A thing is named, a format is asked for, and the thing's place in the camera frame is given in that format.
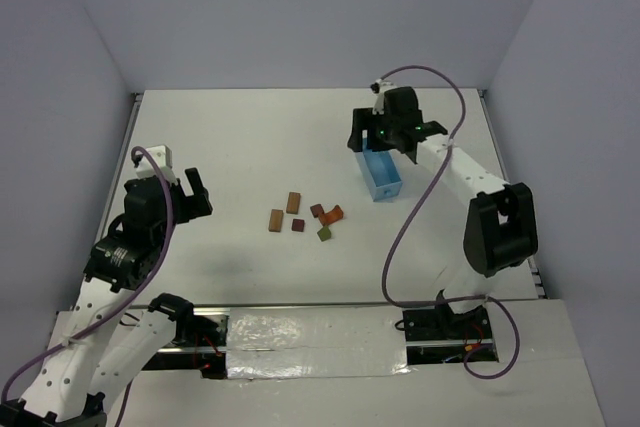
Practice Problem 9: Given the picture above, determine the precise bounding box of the blue plastic box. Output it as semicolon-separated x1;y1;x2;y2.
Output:
355;139;403;202

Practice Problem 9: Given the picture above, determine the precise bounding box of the tan wood rectangular block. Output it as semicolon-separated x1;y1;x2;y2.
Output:
268;209;284;233

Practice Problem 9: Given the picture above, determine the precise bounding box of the dark red cube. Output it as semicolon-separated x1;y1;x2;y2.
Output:
310;204;324;218

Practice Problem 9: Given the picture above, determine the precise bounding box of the light wood rectangular block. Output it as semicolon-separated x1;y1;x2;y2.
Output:
286;192;301;215

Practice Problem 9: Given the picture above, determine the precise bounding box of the maroon cube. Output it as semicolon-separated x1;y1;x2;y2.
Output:
291;218;305;232

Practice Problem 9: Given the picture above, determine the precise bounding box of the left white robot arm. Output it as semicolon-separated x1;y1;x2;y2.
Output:
1;168;213;426

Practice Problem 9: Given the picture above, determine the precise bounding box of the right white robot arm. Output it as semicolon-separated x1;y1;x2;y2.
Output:
347;80;538;333

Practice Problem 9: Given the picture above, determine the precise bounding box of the orange arch block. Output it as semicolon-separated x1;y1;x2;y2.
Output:
318;205;344;226

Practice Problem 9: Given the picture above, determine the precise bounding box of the green wedge block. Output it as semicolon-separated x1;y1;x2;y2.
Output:
317;226;332;242

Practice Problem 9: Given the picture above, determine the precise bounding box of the silver tape sheet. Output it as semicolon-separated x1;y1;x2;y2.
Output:
225;306;409;380

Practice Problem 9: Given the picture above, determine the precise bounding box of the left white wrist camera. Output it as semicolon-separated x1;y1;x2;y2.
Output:
131;145;177;184

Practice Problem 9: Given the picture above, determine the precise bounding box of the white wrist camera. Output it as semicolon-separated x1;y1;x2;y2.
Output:
370;78;396;115
131;145;177;184

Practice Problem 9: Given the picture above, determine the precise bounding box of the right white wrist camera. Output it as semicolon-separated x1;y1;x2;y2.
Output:
370;78;396;115

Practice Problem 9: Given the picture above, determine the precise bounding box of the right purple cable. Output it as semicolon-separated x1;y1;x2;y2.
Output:
372;65;521;379

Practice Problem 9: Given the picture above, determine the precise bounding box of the aluminium mounting rail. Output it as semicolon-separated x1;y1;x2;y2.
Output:
124;300;501;348

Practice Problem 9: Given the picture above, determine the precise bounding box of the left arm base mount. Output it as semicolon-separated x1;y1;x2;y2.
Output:
173;314;229;380

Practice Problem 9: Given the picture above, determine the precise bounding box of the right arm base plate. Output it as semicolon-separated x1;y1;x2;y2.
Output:
394;305;492;344

